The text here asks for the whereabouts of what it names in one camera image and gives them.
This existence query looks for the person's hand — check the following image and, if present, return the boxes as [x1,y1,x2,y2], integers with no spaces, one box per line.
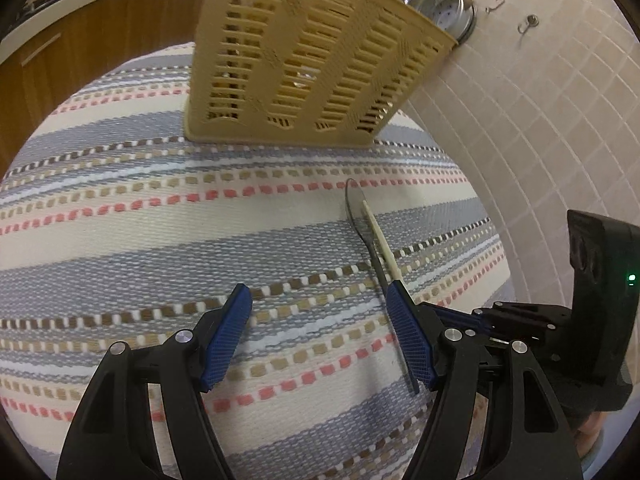
[574,412,608,471]

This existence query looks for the small metal wall hook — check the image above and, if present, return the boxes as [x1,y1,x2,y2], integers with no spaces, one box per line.
[485,0,506,14]

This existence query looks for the metal steamer tray on wall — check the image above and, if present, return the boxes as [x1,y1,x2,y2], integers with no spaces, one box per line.
[404,0,477,44]

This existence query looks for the wooden base cabinets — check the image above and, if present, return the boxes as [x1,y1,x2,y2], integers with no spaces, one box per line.
[1,0,202,170]

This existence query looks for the striped woven table mat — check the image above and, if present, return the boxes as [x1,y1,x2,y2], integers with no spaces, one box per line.
[1,44,514,479]

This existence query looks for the beige plastic utensil basket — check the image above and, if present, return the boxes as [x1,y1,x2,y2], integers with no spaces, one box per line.
[183,0,456,148]

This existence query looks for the clear plastic spoon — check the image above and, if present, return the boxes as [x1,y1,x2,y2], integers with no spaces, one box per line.
[345,178,423,394]

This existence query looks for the wooden chopstick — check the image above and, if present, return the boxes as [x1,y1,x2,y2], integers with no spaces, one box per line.
[361,200,402,282]

